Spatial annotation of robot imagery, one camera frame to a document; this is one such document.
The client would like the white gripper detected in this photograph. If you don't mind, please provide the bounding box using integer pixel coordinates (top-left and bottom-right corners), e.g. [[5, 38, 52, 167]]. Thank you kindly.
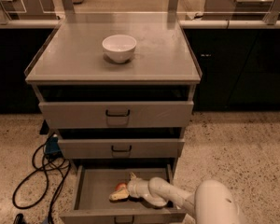
[[109, 172, 150, 202]]

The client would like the grey bottom drawer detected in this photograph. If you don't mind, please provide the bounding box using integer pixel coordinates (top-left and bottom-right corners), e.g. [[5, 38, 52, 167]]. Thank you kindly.
[[60, 165, 186, 224]]

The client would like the blue power box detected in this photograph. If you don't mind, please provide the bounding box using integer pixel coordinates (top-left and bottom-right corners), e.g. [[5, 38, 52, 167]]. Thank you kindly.
[[44, 134, 62, 158]]

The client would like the black object bottom left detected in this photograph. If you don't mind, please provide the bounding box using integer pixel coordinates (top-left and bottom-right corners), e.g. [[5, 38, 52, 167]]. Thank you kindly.
[[13, 213, 27, 224]]

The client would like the grey drawer cabinet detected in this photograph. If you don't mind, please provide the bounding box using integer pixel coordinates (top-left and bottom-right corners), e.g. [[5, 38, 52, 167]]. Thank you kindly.
[[23, 12, 203, 224]]

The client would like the grey top drawer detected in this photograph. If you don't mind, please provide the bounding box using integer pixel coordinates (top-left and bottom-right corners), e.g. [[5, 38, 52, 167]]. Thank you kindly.
[[39, 85, 193, 129]]

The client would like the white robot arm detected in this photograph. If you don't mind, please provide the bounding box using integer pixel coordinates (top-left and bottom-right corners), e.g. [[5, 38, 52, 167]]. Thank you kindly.
[[109, 172, 247, 224]]

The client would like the black floor cable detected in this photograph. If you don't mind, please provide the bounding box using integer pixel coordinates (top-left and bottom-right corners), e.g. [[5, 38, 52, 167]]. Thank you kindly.
[[12, 140, 72, 224]]

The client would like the white counter rail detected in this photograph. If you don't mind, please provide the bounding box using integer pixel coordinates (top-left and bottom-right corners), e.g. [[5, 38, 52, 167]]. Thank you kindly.
[[0, 20, 280, 29]]

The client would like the grey drawer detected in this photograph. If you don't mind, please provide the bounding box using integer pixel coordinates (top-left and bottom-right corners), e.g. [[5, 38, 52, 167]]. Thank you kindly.
[[60, 165, 186, 224], [58, 128, 185, 159], [39, 85, 193, 129]]

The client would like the red apple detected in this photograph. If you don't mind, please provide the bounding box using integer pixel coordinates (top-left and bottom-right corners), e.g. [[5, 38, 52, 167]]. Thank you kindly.
[[115, 182, 127, 190]]

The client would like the grey middle drawer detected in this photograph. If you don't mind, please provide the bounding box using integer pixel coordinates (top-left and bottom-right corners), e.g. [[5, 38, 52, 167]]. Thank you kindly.
[[58, 128, 185, 159]]

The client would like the background steel table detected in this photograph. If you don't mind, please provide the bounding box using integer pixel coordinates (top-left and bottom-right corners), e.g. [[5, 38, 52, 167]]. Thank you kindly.
[[203, 0, 273, 21]]

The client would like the white ceramic bowl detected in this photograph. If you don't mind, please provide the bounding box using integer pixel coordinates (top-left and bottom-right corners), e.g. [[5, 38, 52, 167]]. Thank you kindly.
[[102, 35, 137, 63]]

